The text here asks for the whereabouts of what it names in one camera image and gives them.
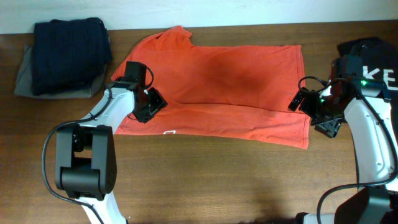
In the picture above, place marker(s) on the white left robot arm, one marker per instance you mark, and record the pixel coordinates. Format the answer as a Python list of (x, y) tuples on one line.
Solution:
[(85, 160)]

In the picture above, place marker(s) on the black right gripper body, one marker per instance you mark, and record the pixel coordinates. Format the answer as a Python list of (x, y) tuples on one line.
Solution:
[(324, 115)]

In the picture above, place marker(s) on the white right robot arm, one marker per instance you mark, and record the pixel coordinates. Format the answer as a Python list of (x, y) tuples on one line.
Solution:
[(353, 96)]

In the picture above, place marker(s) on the red printed t-shirt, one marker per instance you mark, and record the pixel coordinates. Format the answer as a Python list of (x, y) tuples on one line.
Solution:
[(232, 92)]

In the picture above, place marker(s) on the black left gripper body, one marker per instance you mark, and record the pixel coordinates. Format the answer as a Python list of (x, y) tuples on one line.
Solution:
[(153, 101)]

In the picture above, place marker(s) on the black printed t-shirt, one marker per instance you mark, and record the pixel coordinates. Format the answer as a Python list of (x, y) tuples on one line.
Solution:
[(379, 63)]

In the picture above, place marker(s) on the folded navy blue garment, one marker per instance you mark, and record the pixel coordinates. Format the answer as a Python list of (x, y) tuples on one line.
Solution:
[(68, 54)]

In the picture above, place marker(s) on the folded grey garment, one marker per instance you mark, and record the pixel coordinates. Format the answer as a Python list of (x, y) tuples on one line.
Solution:
[(23, 84)]

